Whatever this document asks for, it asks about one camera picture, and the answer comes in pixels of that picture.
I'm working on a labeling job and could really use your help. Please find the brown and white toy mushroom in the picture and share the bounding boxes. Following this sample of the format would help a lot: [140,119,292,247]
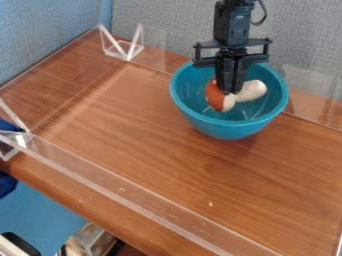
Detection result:
[204,79,267,112]

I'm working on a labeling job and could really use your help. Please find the blue plastic bowl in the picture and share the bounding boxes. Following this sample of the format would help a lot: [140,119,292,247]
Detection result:
[169,62,289,140]

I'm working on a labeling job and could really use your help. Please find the clear acrylic left bracket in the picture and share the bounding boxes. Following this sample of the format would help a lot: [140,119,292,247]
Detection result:
[0,98,32,161]

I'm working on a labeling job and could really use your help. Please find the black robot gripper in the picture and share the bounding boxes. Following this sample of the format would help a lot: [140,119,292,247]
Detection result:
[192,0,272,94]

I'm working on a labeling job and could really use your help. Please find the metal frame under table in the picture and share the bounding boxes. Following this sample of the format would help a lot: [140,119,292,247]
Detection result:
[54,223,117,256]

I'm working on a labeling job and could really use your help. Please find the blue cloth at left edge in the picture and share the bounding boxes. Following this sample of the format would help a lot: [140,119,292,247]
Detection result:
[0,118,22,200]

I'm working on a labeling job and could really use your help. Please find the clear acrylic front barrier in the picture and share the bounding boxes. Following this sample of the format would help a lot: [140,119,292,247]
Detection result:
[0,128,281,256]

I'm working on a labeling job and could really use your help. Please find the black object at bottom left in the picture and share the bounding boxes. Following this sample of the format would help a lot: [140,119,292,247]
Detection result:
[0,232,41,256]

